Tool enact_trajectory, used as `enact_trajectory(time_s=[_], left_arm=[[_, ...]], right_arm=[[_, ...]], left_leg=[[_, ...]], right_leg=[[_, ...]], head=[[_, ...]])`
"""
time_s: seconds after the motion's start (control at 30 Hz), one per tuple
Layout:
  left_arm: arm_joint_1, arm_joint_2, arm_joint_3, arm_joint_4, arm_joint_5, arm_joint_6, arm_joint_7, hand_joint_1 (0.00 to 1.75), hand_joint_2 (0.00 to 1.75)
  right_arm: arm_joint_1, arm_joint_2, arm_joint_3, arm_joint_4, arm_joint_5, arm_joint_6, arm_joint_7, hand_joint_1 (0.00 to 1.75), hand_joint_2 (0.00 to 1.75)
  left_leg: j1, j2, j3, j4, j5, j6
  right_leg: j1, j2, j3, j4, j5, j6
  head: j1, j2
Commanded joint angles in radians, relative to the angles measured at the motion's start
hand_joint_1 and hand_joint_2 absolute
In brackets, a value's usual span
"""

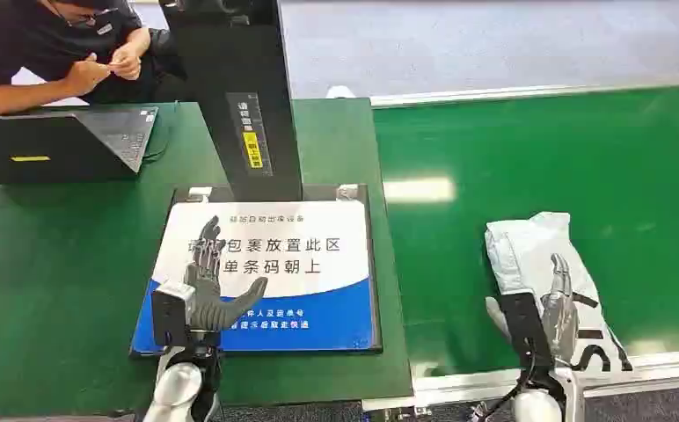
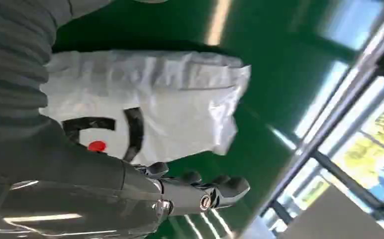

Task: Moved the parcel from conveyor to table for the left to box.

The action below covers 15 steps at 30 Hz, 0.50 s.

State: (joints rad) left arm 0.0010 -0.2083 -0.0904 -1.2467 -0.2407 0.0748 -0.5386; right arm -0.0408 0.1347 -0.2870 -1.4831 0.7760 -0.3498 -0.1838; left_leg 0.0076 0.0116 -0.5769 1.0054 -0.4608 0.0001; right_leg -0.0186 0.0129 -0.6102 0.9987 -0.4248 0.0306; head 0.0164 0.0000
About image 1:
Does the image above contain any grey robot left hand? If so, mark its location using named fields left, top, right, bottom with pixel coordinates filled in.
left=183, top=215, right=269, bottom=334

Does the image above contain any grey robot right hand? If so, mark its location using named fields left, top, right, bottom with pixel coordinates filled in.
left=539, top=253, right=580, bottom=369

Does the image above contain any person's left hand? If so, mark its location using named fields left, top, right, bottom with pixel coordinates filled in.
left=107, top=42, right=143, bottom=82

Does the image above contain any person's right hand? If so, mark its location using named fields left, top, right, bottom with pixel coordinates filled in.
left=64, top=53, right=112, bottom=98

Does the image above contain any pale grey parcel bag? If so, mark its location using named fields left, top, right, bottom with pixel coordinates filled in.
left=484, top=211, right=634, bottom=375

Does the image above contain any person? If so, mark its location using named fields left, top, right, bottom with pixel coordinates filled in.
left=0, top=0, right=190, bottom=118

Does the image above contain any black laptop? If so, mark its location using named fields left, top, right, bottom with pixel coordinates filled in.
left=0, top=105, right=160, bottom=187

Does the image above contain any white and blue printed scale plate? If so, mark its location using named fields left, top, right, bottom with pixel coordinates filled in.
left=128, top=184, right=383, bottom=358

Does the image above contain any black scanner column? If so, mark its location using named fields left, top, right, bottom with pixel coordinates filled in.
left=158, top=0, right=305, bottom=203

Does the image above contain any black and yellow warning label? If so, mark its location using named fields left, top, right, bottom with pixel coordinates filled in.
left=225, top=92, right=274, bottom=178

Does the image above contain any green table mat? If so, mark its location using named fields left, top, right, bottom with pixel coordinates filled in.
left=0, top=97, right=414, bottom=421

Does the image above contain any green conveyor belt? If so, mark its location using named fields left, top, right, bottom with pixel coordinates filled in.
left=372, top=84, right=679, bottom=380

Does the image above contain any right wrist camera with black bracket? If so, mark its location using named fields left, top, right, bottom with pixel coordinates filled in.
left=484, top=292, right=556, bottom=370

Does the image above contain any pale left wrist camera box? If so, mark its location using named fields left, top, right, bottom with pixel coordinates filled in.
left=150, top=280, right=197, bottom=348

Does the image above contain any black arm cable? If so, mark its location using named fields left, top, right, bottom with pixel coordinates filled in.
left=471, top=355, right=539, bottom=422

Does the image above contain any white conveyor frame rail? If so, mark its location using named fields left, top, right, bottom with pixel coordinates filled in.
left=361, top=347, right=679, bottom=413
left=369, top=74, right=679, bottom=110

